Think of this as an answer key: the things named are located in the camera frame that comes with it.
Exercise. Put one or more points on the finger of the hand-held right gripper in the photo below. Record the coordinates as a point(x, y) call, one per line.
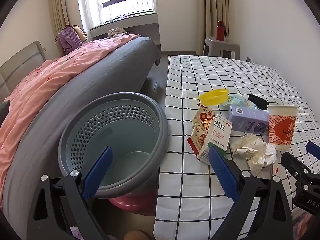
point(313, 149)
point(293, 163)

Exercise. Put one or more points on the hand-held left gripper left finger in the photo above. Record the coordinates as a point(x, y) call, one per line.
point(98, 172)

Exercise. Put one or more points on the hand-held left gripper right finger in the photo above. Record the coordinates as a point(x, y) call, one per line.
point(222, 172)

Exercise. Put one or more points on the red and white paper cup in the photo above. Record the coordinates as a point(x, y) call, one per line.
point(282, 130)

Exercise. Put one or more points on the white tissue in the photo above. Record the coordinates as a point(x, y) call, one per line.
point(252, 152)

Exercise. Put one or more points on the white medicine box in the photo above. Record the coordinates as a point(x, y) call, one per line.
point(217, 135)

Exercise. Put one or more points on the red and white snack wrapper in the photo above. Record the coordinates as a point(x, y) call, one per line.
point(202, 120)

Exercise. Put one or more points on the purple cardboard box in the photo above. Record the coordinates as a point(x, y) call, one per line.
point(245, 120)

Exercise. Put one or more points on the black plastic case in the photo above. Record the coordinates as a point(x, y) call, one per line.
point(258, 102)

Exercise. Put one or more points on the light green wipes packet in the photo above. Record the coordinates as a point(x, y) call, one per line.
point(237, 101)

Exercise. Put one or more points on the yellow plastic bowl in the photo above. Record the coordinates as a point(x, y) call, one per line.
point(212, 100)

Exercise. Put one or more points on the grey perforated waste basket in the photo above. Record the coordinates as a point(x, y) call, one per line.
point(150, 120)

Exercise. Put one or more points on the white checkered tablecloth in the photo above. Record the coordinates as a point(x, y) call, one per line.
point(200, 80)

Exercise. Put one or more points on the bed with grey sheet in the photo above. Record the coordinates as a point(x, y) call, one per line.
point(112, 75)

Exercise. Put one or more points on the pink duvet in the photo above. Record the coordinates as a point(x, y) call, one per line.
point(50, 80)

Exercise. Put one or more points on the dark green pillow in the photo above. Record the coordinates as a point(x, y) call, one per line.
point(4, 110)

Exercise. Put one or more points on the grey plastic stool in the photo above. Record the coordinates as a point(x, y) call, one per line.
point(220, 43)

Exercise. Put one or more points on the purple quilted bag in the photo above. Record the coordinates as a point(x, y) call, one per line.
point(70, 40)

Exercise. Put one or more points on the grey bed headboard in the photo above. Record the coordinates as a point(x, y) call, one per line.
point(22, 60)

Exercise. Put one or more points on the beige quilted bag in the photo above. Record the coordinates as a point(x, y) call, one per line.
point(82, 33)

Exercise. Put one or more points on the red water bottle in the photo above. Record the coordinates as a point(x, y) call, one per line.
point(220, 31)

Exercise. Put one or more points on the beige cloth bundle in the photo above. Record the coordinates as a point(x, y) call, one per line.
point(117, 32)

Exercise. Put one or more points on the grey window sill bench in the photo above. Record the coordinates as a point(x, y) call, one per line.
point(140, 21)

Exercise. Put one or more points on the beige curtain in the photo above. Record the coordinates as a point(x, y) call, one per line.
point(216, 5)
point(58, 5)

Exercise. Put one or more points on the white sheer curtain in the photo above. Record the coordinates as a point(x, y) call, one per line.
point(92, 5)

